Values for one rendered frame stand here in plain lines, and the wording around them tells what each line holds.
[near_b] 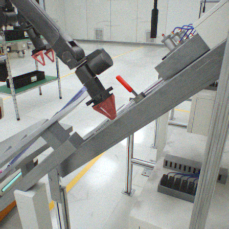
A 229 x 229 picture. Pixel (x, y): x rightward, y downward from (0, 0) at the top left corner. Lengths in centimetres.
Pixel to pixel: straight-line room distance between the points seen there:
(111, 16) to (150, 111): 989
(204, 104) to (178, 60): 154
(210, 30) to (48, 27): 48
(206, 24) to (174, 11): 901
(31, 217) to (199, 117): 174
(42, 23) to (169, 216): 76
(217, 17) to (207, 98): 158
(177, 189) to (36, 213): 50
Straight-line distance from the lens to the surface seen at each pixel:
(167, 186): 91
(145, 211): 87
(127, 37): 1018
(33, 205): 67
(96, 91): 75
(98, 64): 72
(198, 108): 213
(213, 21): 55
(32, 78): 339
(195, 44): 58
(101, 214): 168
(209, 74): 55
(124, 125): 65
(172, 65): 60
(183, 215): 88
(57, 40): 77
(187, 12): 947
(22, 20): 138
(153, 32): 92
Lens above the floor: 126
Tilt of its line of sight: 25 degrees down
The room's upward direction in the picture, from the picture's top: straight up
